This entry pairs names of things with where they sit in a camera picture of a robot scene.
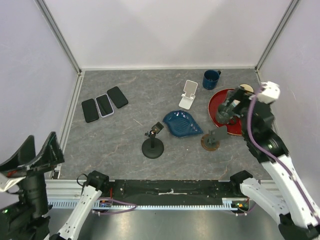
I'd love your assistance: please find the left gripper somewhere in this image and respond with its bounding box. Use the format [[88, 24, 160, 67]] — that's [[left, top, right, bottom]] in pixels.
[[0, 129, 65, 217]]

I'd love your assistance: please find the black phone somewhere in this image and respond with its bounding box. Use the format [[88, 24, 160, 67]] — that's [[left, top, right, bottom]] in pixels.
[[81, 98, 99, 123], [107, 86, 129, 109]]

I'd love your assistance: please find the purple case phone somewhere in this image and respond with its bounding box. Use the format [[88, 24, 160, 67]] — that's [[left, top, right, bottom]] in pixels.
[[95, 94, 115, 118]]

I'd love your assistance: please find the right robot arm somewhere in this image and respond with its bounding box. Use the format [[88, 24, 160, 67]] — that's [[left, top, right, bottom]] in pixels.
[[220, 84, 320, 240]]

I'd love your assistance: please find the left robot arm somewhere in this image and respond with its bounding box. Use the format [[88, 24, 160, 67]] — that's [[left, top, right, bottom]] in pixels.
[[0, 131, 110, 240]]

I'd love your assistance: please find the white phone stand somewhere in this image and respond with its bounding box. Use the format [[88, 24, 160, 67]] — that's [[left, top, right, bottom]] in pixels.
[[178, 80, 198, 110]]

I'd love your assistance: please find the light blue mug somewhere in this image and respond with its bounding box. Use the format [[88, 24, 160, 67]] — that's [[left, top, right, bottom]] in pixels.
[[229, 99, 241, 112]]

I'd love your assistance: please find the dark green glass mug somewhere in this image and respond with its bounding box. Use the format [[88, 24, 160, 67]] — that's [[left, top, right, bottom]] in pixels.
[[215, 104, 237, 125]]

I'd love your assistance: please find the cream mug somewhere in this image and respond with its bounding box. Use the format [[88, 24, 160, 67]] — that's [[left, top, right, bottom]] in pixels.
[[239, 83, 254, 93]]

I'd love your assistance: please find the red round tray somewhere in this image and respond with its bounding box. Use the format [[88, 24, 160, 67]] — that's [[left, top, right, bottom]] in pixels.
[[208, 88, 242, 136]]

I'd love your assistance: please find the dark blue mug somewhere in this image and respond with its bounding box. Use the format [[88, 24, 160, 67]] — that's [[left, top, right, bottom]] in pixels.
[[202, 69, 221, 90]]

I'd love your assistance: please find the blue leaf dish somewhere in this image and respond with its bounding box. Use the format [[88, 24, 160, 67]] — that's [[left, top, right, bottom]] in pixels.
[[162, 110, 203, 138]]

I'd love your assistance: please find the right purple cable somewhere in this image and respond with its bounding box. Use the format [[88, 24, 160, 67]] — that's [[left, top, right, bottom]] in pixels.
[[246, 86, 320, 226]]

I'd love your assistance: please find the purple cable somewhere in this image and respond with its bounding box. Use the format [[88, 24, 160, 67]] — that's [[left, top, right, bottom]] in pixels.
[[246, 86, 320, 226], [92, 198, 138, 216]]

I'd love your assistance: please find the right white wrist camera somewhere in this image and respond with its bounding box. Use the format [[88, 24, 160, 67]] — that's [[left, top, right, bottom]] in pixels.
[[256, 81, 281, 104]]

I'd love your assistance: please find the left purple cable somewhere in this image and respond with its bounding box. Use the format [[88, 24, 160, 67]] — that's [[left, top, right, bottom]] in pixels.
[[92, 198, 138, 216]]

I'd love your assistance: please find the slotted cable duct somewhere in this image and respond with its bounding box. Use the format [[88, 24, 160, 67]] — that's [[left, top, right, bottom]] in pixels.
[[48, 198, 238, 211]]

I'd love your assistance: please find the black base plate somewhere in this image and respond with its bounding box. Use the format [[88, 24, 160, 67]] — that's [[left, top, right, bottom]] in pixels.
[[103, 179, 245, 206]]

